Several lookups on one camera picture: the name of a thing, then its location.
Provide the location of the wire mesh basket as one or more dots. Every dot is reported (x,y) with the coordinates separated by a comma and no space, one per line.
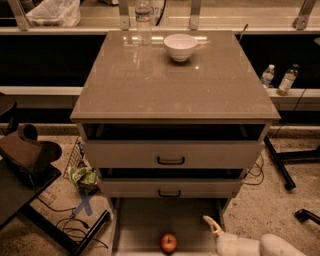
(76,156)

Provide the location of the clear water bottle on counter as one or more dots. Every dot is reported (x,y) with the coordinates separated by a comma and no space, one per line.
(143,21)

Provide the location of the top grey drawer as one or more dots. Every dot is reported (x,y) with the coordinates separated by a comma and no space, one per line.
(174,154)

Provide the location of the bottle with yellowish liquid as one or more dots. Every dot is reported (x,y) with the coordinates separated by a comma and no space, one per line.
(288,80)

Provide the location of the black side table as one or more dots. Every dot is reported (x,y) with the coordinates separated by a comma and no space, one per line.
(15,197)

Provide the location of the bottom grey open drawer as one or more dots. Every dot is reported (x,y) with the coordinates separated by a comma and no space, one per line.
(141,223)

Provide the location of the red apple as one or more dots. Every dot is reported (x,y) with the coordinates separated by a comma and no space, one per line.
(168,243)

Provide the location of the dark brown curved object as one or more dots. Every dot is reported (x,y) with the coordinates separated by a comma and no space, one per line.
(27,155)

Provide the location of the small water bottle white cap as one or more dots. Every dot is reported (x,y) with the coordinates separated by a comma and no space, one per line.
(267,76)

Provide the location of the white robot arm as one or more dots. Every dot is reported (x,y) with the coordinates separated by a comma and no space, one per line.
(273,245)

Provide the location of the black chair base foot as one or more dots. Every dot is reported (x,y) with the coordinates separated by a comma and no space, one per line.
(303,215)

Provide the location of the middle grey drawer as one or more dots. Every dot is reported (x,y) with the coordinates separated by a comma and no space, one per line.
(169,188)

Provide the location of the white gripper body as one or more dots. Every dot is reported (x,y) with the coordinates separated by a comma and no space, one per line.
(229,244)

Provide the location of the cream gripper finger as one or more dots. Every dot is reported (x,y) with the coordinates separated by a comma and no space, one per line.
(215,228)

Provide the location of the grey drawer cabinet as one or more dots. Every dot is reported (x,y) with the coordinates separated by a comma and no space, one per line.
(138,93)

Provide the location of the black table leg right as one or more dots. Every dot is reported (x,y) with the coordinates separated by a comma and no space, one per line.
(299,156)

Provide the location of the white plastic bag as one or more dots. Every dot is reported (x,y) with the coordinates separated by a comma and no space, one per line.
(65,13)

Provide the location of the green snack bag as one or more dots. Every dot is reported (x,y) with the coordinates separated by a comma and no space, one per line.
(83,178)

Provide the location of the white ceramic bowl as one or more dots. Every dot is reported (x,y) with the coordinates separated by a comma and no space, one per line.
(180,46)

